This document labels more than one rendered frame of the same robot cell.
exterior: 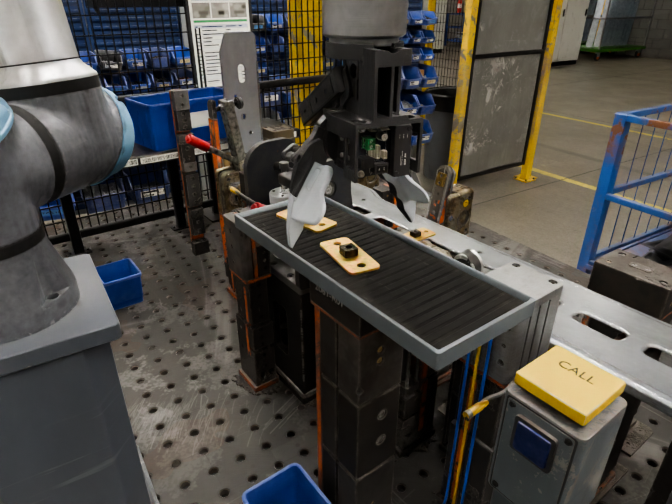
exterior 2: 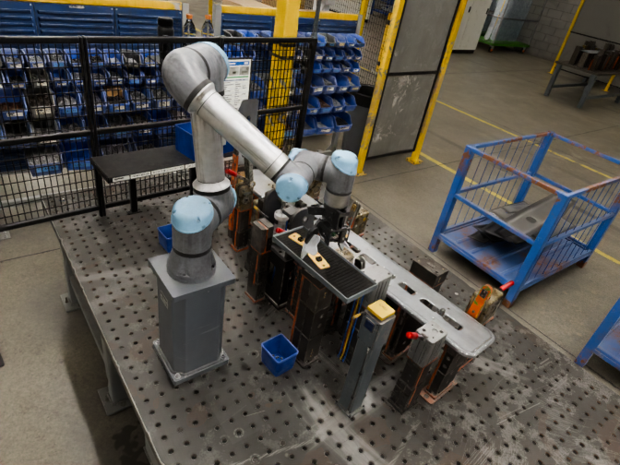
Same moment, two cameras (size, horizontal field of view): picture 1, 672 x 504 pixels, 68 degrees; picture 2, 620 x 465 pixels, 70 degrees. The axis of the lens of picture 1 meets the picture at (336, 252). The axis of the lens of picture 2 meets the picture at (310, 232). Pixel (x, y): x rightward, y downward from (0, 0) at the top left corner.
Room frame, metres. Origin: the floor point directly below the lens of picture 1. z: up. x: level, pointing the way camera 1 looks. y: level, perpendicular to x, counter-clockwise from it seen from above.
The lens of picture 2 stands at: (-0.64, 0.22, 2.02)
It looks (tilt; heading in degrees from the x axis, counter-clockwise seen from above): 33 degrees down; 351
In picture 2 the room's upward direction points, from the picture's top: 11 degrees clockwise
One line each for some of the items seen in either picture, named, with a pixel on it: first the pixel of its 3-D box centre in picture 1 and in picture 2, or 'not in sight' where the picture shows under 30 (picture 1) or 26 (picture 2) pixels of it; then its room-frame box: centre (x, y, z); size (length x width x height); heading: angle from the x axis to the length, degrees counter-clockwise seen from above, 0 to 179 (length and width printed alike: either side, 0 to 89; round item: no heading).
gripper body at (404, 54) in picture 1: (366, 110); (333, 221); (0.48, -0.03, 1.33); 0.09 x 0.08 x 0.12; 26
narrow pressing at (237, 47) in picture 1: (242, 95); (246, 133); (1.49, 0.27, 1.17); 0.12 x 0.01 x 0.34; 127
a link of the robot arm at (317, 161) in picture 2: not in sight; (306, 166); (0.51, 0.08, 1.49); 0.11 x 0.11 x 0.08; 71
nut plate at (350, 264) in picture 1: (348, 251); (318, 258); (0.51, -0.01, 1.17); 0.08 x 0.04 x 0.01; 26
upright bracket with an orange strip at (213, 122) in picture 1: (221, 196); (232, 194); (1.26, 0.31, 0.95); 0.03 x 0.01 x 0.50; 37
